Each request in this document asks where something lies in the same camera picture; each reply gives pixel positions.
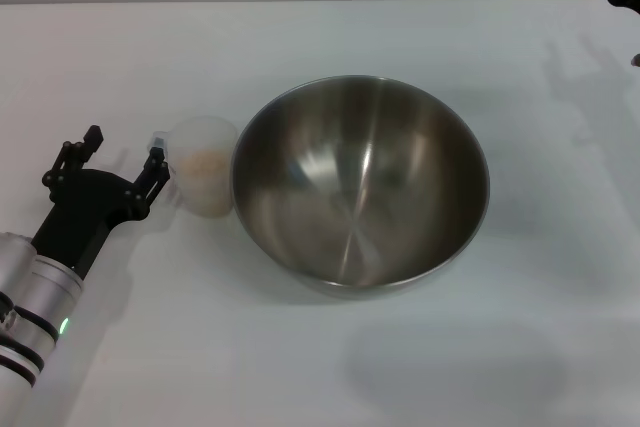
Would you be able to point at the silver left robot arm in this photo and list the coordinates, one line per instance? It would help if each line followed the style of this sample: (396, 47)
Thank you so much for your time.
(35, 297)

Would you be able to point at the stainless steel bowl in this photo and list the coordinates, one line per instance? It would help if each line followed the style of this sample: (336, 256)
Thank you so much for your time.
(360, 187)

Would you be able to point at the white rice grains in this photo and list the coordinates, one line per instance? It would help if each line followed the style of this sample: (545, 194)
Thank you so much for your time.
(205, 182)

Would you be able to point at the clear plastic measuring cup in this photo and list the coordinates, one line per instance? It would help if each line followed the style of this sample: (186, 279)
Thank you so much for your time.
(200, 132)

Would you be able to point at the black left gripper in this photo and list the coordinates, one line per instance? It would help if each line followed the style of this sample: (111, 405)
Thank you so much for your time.
(85, 207)

